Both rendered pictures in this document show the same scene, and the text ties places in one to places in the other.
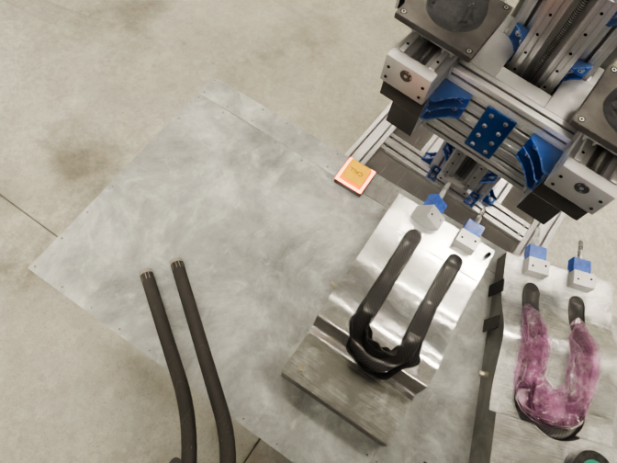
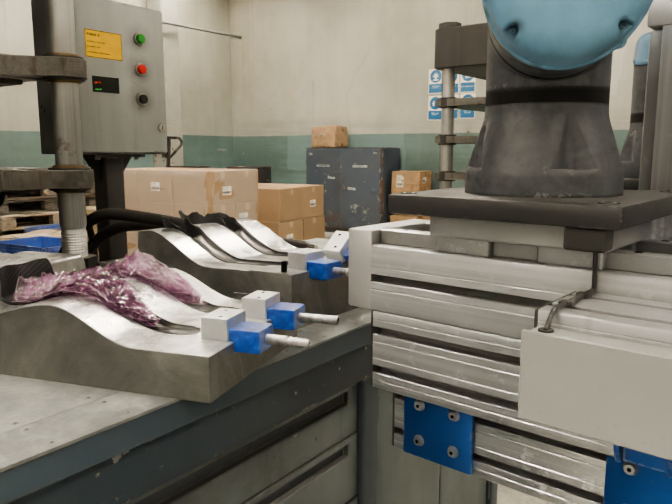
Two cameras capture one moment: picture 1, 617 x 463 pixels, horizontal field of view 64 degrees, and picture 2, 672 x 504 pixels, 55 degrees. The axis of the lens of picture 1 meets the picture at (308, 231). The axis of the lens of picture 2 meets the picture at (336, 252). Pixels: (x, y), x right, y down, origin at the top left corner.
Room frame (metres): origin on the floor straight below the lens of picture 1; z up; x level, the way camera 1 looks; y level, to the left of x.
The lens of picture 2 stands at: (0.76, -1.37, 1.08)
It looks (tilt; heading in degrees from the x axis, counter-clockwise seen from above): 9 degrees down; 102
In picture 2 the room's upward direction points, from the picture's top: straight up
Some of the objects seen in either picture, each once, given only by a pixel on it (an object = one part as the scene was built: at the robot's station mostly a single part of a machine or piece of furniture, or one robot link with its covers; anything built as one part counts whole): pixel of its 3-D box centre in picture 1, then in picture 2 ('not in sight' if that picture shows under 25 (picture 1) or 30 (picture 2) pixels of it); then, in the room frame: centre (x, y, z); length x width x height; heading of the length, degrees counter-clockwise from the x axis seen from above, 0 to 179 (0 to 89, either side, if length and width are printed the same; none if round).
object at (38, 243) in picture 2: not in sight; (43, 256); (-2.28, 2.67, 0.32); 0.60 x 0.41 x 0.22; 161
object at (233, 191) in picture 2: not in sight; (182, 223); (-1.64, 3.65, 0.47); 1.22 x 0.80 x 0.94; 159
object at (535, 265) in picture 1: (535, 252); (292, 316); (0.52, -0.55, 0.86); 0.13 x 0.05 x 0.05; 173
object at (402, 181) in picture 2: not in sight; (425, 204); (0.20, 6.59, 0.42); 0.86 x 0.33 x 0.83; 155
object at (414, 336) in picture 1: (406, 299); (236, 237); (0.32, -0.23, 0.92); 0.35 x 0.16 x 0.09; 156
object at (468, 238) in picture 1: (473, 228); (329, 269); (0.54, -0.38, 0.89); 0.13 x 0.05 x 0.05; 156
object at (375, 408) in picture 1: (393, 309); (235, 261); (0.31, -0.22, 0.87); 0.50 x 0.26 x 0.14; 156
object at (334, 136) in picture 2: not in sight; (329, 136); (-1.13, 7.08, 1.26); 0.42 x 0.33 x 0.29; 155
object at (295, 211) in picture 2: not in sight; (252, 222); (-1.37, 4.62, 0.37); 1.20 x 0.82 x 0.74; 163
